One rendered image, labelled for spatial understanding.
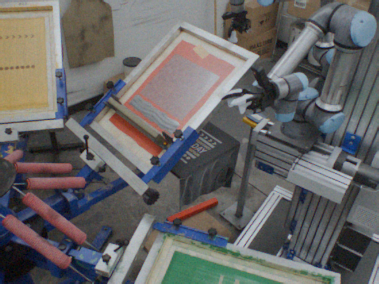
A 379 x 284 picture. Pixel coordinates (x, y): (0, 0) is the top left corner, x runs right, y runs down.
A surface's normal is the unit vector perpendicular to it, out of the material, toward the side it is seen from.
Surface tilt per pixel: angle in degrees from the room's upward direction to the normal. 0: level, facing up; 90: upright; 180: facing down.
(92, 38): 90
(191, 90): 32
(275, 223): 0
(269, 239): 0
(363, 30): 82
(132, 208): 0
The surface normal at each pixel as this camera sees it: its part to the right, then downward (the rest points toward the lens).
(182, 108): -0.35, -0.45
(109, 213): 0.04, -0.78
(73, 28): 0.57, 0.51
